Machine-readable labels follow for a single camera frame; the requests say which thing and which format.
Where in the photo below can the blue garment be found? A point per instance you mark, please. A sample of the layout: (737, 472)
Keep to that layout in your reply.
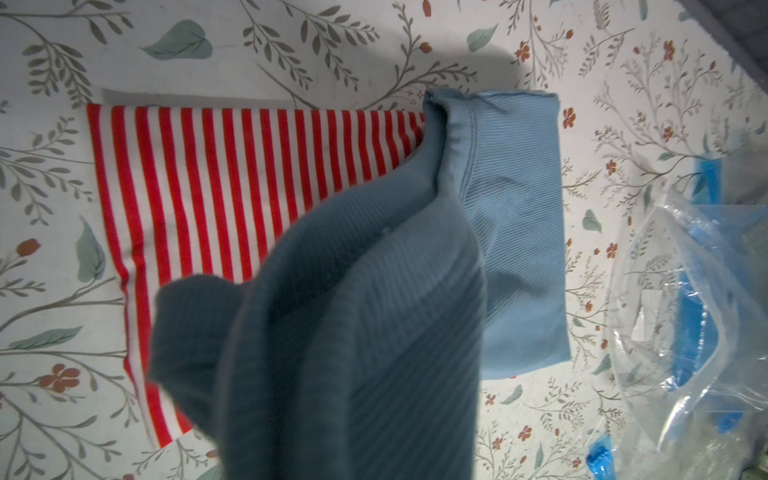
(357, 350)

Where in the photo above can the red white striped tank top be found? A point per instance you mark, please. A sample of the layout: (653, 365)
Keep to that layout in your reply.
(189, 191)

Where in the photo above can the vacuum bag with blue garment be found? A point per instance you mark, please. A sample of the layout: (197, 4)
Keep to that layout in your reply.
(687, 332)

